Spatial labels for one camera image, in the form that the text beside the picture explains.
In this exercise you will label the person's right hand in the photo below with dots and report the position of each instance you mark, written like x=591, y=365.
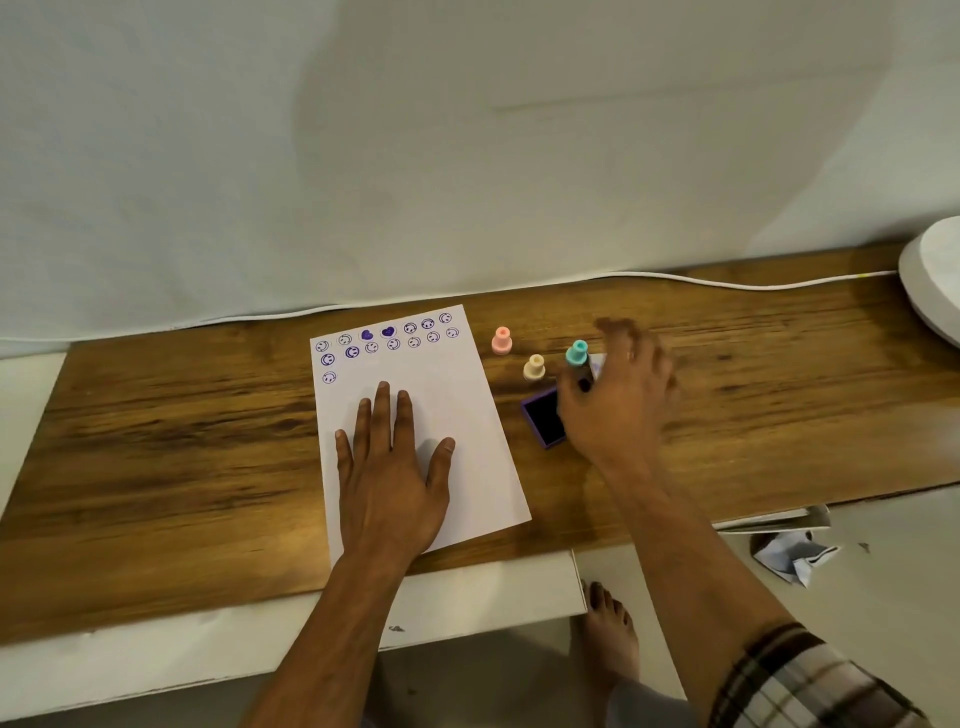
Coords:
x=619, y=405

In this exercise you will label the person's left hand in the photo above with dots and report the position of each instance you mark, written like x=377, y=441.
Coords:
x=386, y=495

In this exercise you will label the person's right thumb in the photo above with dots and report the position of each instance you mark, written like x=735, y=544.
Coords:
x=570, y=397

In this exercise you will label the person's left middle finger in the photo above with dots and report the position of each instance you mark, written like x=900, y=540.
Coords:
x=383, y=420

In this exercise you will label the person's left little finger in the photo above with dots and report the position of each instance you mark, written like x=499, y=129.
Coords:
x=344, y=457

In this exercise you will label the person's left thumb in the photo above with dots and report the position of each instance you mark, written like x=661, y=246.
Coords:
x=442, y=465

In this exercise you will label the teal stamp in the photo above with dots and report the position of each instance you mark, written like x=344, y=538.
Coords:
x=577, y=352

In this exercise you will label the white stamped paper sheet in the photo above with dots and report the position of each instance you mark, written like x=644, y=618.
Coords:
x=465, y=420

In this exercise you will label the person's left forearm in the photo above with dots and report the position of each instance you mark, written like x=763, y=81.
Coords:
x=330, y=645

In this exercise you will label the person's right forearm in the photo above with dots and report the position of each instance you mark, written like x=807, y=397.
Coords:
x=675, y=570

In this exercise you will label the purple ink pad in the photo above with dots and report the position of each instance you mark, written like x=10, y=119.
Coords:
x=544, y=418

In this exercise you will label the small white lid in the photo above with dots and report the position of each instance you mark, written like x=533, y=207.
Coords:
x=598, y=367

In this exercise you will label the beige stamp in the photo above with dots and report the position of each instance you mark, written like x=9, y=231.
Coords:
x=534, y=367

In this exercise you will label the pink stamp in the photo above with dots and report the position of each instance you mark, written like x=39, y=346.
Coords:
x=502, y=341

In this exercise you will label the person's bare foot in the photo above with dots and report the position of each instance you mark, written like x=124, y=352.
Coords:
x=607, y=637

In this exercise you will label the crumpled white paper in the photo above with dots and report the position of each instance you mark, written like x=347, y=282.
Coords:
x=791, y=556

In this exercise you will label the grey trouser leg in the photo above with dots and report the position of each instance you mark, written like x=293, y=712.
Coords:
x=649, y=709

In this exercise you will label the plaid shirt sleeve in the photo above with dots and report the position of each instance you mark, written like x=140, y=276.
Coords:
x=810, y=686

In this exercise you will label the white round lamp base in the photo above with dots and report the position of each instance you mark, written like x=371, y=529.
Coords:
x=934, y=277

